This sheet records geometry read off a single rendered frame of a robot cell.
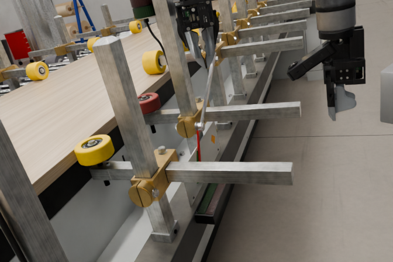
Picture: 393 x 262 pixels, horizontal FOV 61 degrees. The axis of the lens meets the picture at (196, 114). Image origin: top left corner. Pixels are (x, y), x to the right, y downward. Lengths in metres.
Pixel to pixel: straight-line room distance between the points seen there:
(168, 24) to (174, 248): 0.48
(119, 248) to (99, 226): 0.07
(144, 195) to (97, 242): 0.29
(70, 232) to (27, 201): 0.39
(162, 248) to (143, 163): 0.19
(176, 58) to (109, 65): 0.26
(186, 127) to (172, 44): 0.20
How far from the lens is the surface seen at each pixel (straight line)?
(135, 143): 0.62
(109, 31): 2.47
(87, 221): 0.86
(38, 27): 4.84
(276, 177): 0.62
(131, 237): 0.92
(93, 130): 0.85
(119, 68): 0.58
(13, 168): 0.42
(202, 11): 0.68
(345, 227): 1.76
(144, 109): 0.92
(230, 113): 0.86
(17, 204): 0.43
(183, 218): 0.79
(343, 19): 0.74
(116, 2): 11.49
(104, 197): 0.90
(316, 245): 1.67
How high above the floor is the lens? 1.20
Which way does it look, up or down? 23 degrees down
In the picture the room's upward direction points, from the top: 13 degrees counter-clockwise
